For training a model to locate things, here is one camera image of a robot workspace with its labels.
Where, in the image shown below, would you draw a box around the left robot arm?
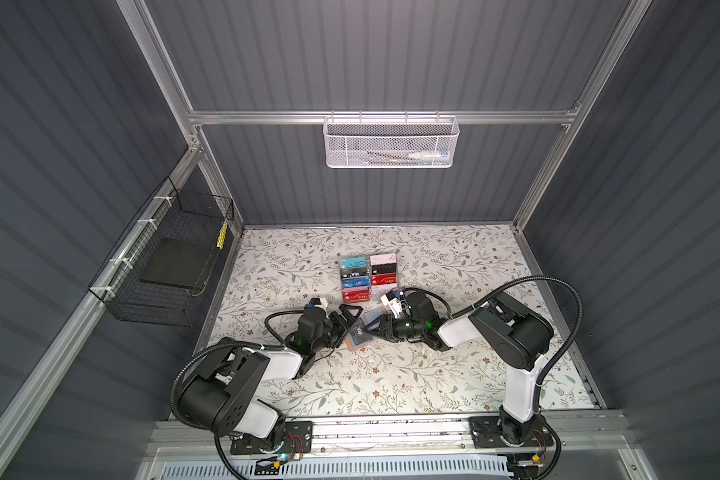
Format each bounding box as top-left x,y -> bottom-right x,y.
169,298 -> 363,449

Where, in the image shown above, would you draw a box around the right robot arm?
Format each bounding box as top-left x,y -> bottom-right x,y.
363,288 -> 554,446

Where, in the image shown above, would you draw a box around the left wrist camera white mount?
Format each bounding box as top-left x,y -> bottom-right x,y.
307,297 -> 329,312

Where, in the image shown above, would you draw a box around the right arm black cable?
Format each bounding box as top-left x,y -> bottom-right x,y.
401,274 -> 584,391

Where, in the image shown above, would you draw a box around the black VIP card left column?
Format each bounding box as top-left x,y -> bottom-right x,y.
340,267 -> 368,279

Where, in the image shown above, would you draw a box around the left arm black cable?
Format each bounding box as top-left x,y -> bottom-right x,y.
169,309 -> 313,480

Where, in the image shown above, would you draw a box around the black wire basket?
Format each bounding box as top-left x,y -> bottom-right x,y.
89,181 -> 235,327

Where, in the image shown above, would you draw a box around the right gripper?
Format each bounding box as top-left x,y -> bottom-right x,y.
364,315 -> 426,342

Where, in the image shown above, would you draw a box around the blue VIP card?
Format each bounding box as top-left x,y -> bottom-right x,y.
342,277 -> 370,289

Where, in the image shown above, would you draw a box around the pink leather card wallet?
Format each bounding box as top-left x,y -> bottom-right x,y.
345,307 -> 386,351

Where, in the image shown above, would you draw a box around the pink VIP card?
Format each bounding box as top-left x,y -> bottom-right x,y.
370,253 -> 397,266

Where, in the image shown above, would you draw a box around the black card right column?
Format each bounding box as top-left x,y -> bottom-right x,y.
371,263 -> 397,276

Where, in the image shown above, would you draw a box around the pens in white basket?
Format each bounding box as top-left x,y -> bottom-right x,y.
366,150 -> 452,166

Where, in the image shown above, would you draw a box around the clear acrylic card holder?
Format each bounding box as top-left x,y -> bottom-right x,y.
339,253 -> 398,304

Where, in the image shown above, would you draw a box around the black pad in basket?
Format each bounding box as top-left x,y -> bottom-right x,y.
139,238 -> 217,289

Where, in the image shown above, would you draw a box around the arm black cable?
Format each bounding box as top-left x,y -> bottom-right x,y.
401,274 -> 584,391
169,309 -> 313,480

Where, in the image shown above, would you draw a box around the yellow marker pen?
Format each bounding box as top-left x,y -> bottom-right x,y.
215,220 -> 229,250

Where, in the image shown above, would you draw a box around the red VIP card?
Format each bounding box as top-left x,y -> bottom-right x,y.
371,273 -> 397,286

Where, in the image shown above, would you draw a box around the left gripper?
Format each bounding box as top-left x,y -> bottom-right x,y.
311,305 -> 361,357

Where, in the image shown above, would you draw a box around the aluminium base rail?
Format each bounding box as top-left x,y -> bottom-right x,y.
145,410 -> 635,459

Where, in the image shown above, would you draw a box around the teal VIP card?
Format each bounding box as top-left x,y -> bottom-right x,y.
339,257 -> 367,269

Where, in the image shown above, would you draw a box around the white wire mesh basket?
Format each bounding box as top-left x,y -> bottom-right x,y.
322,115 -> 460,169

